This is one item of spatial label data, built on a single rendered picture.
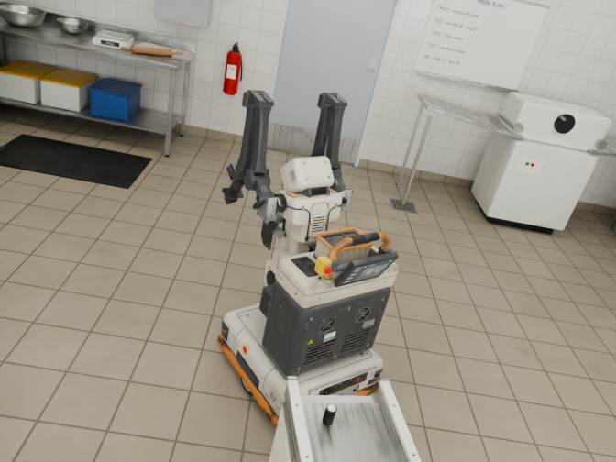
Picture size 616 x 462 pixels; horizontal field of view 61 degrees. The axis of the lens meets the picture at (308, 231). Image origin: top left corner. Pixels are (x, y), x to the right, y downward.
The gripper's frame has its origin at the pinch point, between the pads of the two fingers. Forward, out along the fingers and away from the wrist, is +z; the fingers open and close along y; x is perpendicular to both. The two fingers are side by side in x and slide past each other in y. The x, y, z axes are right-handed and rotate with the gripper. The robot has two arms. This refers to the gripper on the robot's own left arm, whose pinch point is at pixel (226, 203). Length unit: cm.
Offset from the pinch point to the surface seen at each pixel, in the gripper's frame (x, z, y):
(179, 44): -271, 122, -91
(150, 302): 13, 81, 26
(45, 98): -256, 186, 28
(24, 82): -270, 181, 44
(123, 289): -3, 89, 37
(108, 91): -236, 154, -20
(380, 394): 122, -75, 21
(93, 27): -313, 146, -23
